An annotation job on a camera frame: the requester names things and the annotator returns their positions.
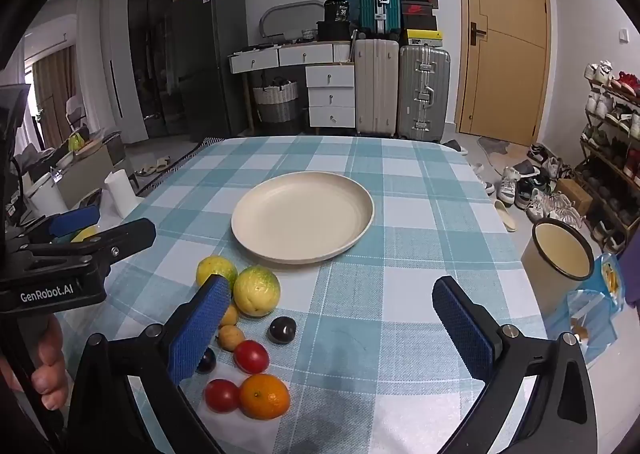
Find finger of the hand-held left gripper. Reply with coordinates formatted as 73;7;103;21
20;218;157;281
5;205;102;247

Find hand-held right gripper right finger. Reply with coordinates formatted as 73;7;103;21
431;275;598;454

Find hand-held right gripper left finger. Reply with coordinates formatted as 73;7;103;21
65;275;232;454

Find dark plum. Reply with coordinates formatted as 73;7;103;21
267;316;298;346
196;347;217;375

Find large yellow green lemon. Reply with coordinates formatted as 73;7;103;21
233;265;281;318

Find orange mandarin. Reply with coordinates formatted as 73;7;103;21
238;373;291;420

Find cream round plate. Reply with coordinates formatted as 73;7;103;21
231;170;375;265

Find person's left hand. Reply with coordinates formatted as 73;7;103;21
30;315;70;410

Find white round bin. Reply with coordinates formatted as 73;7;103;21
24;173;69;219

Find white paper roll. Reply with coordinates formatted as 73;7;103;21
104;170;142;225

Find red tomato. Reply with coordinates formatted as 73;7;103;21
204;378;241;414
234;340;270;375

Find grey low cabinet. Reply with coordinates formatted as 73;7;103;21
30;131;132;205

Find beige sandals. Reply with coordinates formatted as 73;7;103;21
134;156;172;178

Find teal white checkered tablecloth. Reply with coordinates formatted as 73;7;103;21
50;135;551;454

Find striped floor rug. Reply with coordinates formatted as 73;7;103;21
136;138;227;198

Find beige trash bin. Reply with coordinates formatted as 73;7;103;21
520;217;596;320

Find white office chair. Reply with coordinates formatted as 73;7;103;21
65;94;92;136

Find beige slipper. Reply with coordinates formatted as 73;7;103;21
494;200;517;233

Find light blue plastic bag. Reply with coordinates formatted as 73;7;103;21
547;288;619;370

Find brown curtain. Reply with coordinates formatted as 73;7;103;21
30;46;77;150

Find pile of sneakers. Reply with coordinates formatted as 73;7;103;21
470;144;587;235

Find blue snack bag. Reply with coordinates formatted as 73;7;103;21
597;253;626;311

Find white curtain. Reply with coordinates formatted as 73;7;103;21
75;0;104;130

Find white wardrobe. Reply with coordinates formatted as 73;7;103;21
101;0;151;145

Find small cardboard box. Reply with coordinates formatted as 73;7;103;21
555;178;594;215

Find purple cloth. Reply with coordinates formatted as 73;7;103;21
617;229;640;310

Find grey door mat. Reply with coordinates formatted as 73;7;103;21
476;136;512;163

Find grey refrigerator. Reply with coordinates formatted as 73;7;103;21
167;0;249;137

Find dark glass cabinet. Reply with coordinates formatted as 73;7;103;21
127;0;176;137

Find woven laundry basket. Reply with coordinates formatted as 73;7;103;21
252;78;301;123

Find metal shoe rack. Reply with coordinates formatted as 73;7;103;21
575;61;640;255

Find silver suitcase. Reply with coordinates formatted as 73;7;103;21
398;45;451;142

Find white drawer desk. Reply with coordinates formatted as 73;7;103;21
229;40;357;135

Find wooden door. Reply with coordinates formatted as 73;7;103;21
455;0;552;147

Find beige suitcase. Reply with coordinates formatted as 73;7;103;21
354;38;400;137

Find grey framed oval mirror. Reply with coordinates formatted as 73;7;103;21
259;0;326;41

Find black storage basket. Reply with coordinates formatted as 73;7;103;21
316;20;357;42

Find yellow black shoe box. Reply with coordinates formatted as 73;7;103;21
401;29;444;48

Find black printed box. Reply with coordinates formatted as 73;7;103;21
323;0;351;23

